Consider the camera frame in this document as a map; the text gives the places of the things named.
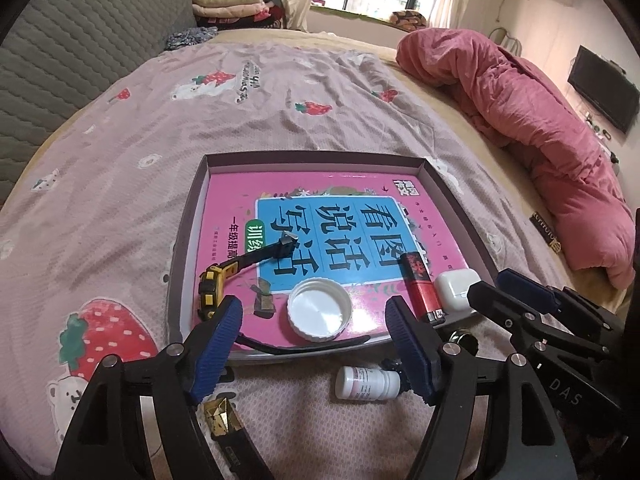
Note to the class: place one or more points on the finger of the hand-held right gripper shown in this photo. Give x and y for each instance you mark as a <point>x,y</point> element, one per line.
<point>500,302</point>
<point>530,287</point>

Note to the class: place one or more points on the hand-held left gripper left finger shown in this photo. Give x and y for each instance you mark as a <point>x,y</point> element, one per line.
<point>217,345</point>

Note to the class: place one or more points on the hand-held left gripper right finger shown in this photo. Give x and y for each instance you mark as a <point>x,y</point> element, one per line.
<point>410,350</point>

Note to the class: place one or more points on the small metal jar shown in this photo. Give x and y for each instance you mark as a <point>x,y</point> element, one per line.
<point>467,337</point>

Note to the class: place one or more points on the white earbuds case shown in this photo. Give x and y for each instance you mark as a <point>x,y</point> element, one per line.
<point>452,287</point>

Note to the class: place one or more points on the white pill bottle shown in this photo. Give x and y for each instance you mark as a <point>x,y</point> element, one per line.
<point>365,382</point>

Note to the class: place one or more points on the red lighter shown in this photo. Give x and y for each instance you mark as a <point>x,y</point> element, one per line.
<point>422,285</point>

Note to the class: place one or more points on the black case with gold stud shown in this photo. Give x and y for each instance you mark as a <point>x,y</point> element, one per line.
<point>220,415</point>

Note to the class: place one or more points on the white ribbed jar lid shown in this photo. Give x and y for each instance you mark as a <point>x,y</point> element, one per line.
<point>320,310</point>

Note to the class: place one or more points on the shallow grey cardboard box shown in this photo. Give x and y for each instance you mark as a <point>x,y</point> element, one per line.
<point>187,240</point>

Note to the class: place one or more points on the black mattress label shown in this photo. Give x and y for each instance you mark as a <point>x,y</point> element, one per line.
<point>545,232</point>

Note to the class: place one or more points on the pink and blue book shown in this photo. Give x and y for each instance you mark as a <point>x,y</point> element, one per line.
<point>225,200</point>

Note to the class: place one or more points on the pink quilt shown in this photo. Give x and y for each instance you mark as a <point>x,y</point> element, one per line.
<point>525,110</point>

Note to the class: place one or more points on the lilac printed blanket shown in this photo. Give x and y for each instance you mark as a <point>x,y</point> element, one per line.
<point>125,160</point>

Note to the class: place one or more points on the black television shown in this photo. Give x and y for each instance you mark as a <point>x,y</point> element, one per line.
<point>605,90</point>

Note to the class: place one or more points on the metal chair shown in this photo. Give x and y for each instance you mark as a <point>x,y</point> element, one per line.
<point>506,42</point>

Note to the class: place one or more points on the patterned cushion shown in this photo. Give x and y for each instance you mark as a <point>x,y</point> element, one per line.
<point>410,19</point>

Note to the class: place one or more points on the dark patterned cloth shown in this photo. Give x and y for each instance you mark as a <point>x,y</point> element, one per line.
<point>192,38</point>

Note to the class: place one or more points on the dark clothes pile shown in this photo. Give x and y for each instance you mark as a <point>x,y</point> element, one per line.
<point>265,20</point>

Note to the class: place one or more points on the pink folded blanket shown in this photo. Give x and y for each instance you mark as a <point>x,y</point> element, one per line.
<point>230,11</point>

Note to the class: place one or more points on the grey quilted headboard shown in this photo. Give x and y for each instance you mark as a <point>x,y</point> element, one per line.
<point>75,35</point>

